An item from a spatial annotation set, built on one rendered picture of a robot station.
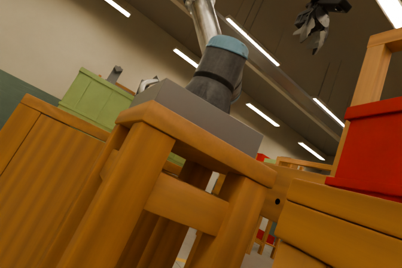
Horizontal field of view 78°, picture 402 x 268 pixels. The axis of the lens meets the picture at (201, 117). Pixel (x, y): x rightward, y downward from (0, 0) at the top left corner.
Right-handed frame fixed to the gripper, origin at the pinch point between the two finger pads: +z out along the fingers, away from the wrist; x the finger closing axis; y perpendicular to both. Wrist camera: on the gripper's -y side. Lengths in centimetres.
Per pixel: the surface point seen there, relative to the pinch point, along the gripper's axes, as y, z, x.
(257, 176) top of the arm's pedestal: -12, 47, 13
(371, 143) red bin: -37, 42, 22
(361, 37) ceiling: 213, -331, -322
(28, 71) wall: 669, -21, 173
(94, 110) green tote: 48, 45, 42
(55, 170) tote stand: 42, 68, 43
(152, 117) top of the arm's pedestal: -11, 47, 38
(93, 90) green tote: 48, 39, 46
